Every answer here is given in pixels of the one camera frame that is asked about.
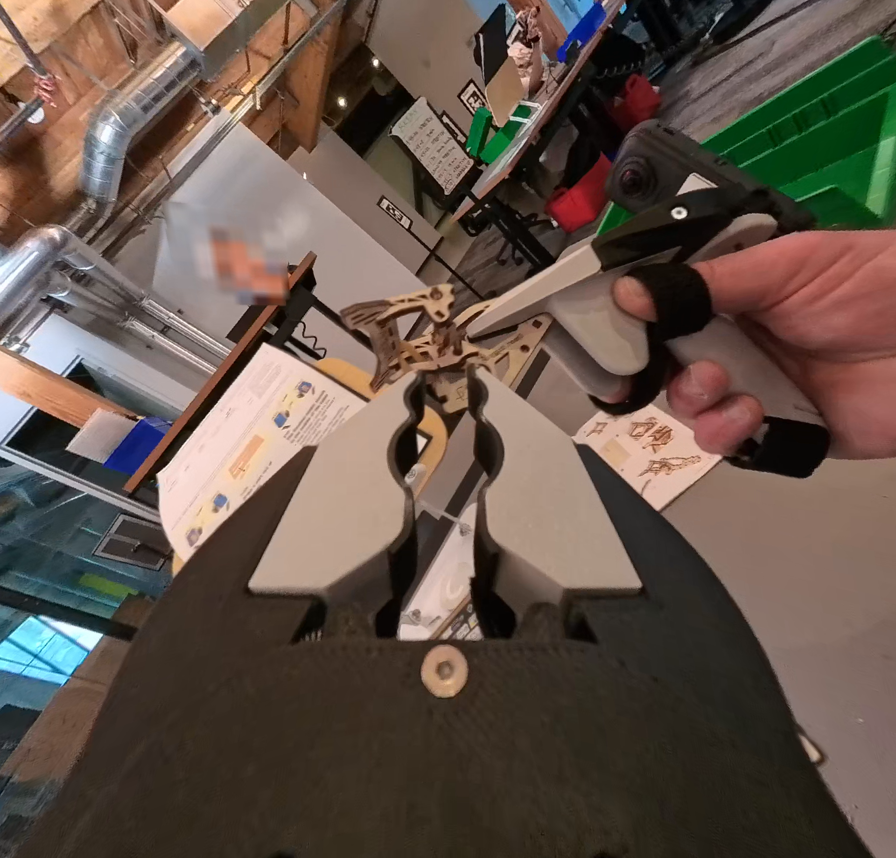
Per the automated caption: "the open instruction booklet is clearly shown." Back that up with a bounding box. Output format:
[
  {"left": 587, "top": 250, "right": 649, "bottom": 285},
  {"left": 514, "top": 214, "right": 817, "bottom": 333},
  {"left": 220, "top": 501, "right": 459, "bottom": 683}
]
[{"left": 574, "top": 410, "right": 722, "bottom": 512}]

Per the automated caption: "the rectangular silver duct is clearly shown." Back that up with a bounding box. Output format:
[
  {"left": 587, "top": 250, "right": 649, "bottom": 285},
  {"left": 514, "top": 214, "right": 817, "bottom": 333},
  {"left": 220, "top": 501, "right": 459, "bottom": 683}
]
[{"left": 164, "top": 0, "right": 298, "bottom": 75}]

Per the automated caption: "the row of small green bins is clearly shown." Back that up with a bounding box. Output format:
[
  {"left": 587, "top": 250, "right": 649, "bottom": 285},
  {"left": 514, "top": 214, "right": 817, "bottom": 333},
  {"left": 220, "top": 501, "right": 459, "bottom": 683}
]
[{"left": 465, "top": 105, "right": 526, "bottom": 166}]

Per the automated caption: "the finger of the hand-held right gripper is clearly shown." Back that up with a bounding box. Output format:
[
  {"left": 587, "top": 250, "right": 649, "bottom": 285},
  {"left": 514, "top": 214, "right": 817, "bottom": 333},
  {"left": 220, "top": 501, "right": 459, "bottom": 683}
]
[{"left": 465, "top": 248, "right": 604, "bottom": 342}]

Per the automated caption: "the handwritten whiteboard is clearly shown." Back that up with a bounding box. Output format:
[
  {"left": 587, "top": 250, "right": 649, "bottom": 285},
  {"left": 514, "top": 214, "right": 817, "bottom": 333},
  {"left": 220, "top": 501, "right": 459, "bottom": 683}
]
[{"left": 391, "top": 97, "right": 471, "bottom": 195}]

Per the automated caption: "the wooden post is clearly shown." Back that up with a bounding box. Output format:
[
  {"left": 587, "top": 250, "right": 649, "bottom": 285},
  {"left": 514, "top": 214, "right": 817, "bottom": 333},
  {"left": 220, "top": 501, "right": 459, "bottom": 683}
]
[{"left": 0, "top": 347, "right": 134, "bottom": 428}]

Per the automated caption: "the person's right hand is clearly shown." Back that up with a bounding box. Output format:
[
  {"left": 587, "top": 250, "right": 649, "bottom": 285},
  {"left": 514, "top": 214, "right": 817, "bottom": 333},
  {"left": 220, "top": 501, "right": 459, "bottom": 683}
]
[{"left": 612, "top": 228, "right": 896, "bottom": 461}]

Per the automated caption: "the wooden model lever assembly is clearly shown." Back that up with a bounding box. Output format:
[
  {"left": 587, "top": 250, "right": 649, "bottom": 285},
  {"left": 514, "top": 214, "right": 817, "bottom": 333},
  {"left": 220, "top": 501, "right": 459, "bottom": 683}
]
[{"left": 395, "top": 301, "right": 555, "bottom": 414}]

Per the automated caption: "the wooden model frame part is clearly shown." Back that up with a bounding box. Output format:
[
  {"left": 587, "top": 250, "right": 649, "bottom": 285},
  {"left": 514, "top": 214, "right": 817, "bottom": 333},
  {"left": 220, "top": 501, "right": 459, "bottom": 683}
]
[{"left": 339, "top": 284, "right": 457, "bottom": 391}]

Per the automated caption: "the black sign stand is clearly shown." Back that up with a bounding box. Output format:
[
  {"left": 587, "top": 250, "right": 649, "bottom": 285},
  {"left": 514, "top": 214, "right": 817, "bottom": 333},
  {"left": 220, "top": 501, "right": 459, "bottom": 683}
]
[{"left": 378, "top": 196, "right": 484, "bottom": 299}]

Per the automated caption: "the white paper sheet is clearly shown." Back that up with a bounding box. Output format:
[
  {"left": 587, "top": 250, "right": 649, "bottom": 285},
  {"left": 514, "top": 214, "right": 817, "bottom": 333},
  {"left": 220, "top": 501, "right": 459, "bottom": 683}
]
[{"left": 66, "top": 410, "right": 137, "bottom": 463}]

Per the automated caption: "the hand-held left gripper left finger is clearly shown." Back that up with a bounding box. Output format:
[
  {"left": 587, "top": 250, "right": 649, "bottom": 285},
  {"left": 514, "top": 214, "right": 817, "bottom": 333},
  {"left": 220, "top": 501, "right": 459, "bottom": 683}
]
[{"left": 248, "top": 371, "right": 421, "bottom": 638}]

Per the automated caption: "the blue plastic bin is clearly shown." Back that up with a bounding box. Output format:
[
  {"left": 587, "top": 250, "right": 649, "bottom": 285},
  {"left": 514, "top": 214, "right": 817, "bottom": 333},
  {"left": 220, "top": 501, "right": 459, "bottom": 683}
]
[{"left": 560, "top": 0, "right": 606, "bottom": 61}]

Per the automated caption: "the brown edged dark desk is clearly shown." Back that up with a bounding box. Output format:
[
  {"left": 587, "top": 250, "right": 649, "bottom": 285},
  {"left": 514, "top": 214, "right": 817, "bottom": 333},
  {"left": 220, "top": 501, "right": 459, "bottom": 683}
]
[{"left": 125, "top": 252, "right": 317, "bottom": 493}]

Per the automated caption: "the long spiral ceiling duct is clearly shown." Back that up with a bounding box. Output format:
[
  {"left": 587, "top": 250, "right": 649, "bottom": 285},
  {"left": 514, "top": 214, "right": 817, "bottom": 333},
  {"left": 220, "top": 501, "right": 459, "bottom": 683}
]
[{"left": 83, "top": 39, "right": 204, "bottom": 204}]

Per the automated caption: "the long wooden top table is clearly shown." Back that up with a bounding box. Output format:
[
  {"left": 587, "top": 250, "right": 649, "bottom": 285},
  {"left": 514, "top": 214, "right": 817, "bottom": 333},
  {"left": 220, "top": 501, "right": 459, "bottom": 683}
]
[{"left": 451, "top": 0, "right": 655, "bottom": 223}]

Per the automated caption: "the dark cardboard kit box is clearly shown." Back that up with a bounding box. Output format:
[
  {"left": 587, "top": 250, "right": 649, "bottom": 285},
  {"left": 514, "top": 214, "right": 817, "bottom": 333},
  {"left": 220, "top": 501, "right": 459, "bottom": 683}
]
[{"left": 442, "top": 600, "right": 485, "bottom": 641}]

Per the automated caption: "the polished silver pipe bundle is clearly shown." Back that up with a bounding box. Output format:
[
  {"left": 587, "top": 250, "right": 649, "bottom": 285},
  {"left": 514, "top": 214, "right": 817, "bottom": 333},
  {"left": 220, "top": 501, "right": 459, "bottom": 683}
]
[{"left": 0, "top": 224, "right": 232, "bottom": 376}]

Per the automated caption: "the pale wooden book stand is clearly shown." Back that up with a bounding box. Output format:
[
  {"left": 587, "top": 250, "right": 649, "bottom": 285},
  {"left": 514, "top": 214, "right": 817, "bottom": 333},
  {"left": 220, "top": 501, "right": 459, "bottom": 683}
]
[{"left": 486, "top": 63, "right": 543, "bottom": 127}]

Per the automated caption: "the red storage tote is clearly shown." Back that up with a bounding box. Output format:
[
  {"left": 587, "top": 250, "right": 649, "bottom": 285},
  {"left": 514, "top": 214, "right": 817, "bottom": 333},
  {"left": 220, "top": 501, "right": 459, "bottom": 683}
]
[
  {"left": 546, "top": 154, "right": 613, "bottom": 232},
  {"left": 605, "top": 74, "right": 662, "bottom": 131}
]

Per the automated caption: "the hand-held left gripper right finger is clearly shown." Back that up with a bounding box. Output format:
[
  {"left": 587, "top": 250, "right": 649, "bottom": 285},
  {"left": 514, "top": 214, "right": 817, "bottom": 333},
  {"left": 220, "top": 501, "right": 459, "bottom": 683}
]
[{"left": 475, "top": 370, "right": 644, "bottom": 634}]

